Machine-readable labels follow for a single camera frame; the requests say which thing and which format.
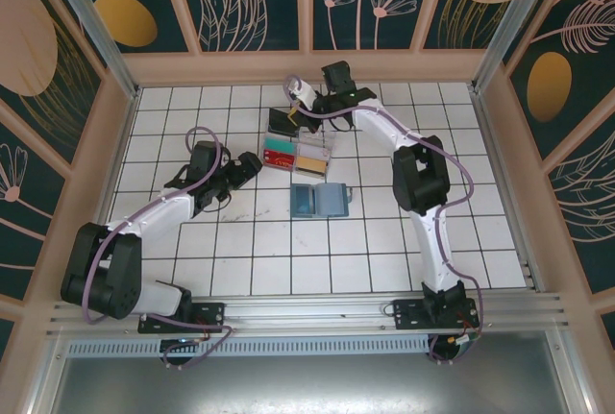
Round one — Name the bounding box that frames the red VIP card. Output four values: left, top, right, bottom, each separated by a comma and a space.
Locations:
261, 148, 296, 172

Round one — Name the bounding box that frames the teal leather card holder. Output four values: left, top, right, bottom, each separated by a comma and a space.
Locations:
290, 182, 355, 220

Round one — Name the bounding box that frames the white floral card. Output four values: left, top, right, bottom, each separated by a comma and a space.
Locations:
297, 143, 332, 158

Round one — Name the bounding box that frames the gold card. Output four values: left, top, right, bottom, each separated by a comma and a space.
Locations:
295, 154, 331, 180

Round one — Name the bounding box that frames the clear acrylic organizer box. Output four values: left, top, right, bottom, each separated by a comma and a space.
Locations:
261, 118, 335, 181

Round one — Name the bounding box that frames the grey metal sheet panel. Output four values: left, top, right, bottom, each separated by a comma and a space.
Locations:
47, 355, 568, 414

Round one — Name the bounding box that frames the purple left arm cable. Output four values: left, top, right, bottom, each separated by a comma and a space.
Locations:
84, 126, 234, 370

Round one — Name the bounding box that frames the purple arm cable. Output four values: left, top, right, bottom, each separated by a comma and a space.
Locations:
84, 126, 234, 370
285, 74, 484, 367

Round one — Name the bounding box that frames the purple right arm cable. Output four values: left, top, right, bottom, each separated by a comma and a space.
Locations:
285, 74, 484, 367

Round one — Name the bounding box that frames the aluminium side rail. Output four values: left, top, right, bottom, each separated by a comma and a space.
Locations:
468, 82, 547, 291
71, 86, 141, 301

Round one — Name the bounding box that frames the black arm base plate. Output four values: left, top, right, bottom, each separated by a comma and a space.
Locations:
392, 297, 481, 330
137, 302, 227, 335

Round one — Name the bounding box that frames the aluminium rail beam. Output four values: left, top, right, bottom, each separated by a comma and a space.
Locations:
45, 292, 572, 338

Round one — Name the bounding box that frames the aluminium corner post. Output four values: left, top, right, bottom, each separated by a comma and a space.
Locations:
470, 0, 563, 93
40, 0, 141, 101

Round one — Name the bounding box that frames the perforated metal cable duct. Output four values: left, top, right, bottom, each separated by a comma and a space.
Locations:
66, 339, 433, 358

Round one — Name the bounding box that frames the black cable hub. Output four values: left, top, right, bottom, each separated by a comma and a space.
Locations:
160, 338, 209, 368
429, 332, 481, 366

